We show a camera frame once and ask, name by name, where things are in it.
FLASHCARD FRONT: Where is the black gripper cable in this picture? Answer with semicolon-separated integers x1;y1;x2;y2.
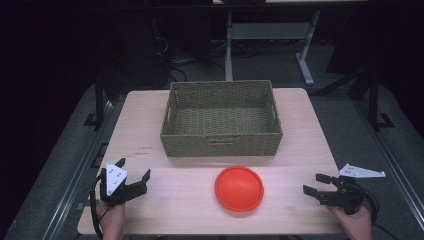
88;172;106;240
362;189;401;240

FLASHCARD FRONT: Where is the green woven basket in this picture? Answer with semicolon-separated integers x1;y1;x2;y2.
160;79;284;158

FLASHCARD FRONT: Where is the black floor cable bundle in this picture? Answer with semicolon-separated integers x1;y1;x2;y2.
152;35;231;83

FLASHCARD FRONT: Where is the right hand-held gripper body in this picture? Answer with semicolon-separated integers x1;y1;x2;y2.
329;162;387;216

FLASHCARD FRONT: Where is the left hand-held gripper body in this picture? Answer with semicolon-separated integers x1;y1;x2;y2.
98;162;136;207

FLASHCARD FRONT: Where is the person's right hand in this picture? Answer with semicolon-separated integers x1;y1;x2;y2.
325;203;374;240

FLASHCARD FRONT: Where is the grey metal floor rail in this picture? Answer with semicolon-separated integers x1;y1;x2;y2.
40;99;117;240
353;99;424;232

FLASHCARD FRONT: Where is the red round plate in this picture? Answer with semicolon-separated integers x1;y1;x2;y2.
214;165;265;213

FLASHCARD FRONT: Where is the person's left hand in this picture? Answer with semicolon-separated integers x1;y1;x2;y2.
96;199;127;240

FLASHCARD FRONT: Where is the black metal stand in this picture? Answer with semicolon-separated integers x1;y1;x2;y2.
83;73;108;130
365;71;396;132

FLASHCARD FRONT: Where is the white metal desk frame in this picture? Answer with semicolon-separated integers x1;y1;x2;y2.
223;9;322;87

